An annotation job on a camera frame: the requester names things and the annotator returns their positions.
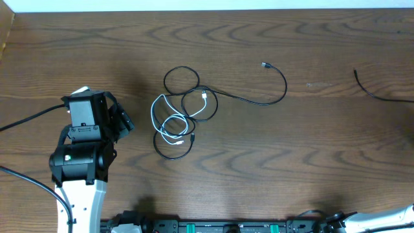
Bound white usb cable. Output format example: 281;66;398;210
150;90;208;146

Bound black usb cable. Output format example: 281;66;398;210
152;61;289;161

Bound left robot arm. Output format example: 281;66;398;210
49;87;134;232

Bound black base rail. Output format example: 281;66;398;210
99;210;323;233

